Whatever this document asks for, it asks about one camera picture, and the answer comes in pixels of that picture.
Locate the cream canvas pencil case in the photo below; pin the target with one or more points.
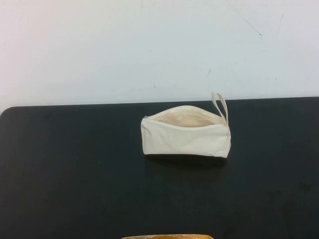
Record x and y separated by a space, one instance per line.
179 142

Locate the yellow cardboard box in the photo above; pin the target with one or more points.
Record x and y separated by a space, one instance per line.
167 236

